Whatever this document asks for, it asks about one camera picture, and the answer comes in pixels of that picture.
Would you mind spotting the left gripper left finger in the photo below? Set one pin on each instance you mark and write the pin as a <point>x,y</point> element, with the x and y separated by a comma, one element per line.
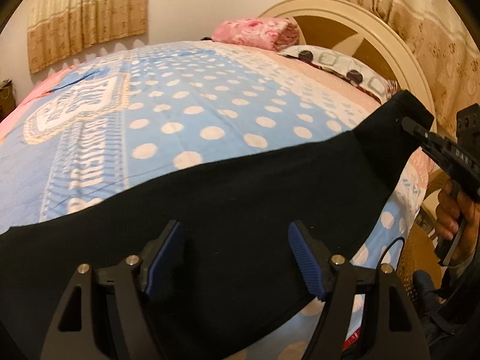
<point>101,312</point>

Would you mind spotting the black garment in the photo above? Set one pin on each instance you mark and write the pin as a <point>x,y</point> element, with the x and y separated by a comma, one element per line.
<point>231,279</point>

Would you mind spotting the right hand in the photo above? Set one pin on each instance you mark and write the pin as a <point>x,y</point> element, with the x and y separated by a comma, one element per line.
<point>446,225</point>

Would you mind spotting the grey patterned pillow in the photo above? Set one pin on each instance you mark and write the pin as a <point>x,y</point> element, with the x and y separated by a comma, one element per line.
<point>346,67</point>

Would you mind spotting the beige side curtain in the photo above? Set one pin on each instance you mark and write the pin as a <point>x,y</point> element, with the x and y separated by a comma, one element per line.
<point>442,46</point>

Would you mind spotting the cream wooden headboard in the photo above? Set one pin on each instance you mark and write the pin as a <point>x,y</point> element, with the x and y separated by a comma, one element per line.
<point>345,27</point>

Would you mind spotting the blue pink bedspread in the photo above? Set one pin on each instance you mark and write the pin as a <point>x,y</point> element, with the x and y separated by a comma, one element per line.
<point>94,130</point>

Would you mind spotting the pink floral folded blanket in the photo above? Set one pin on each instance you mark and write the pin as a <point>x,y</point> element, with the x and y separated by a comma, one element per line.
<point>273,34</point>

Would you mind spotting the beige window curtain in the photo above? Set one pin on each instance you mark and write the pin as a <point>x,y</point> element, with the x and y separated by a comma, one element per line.
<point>58,29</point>

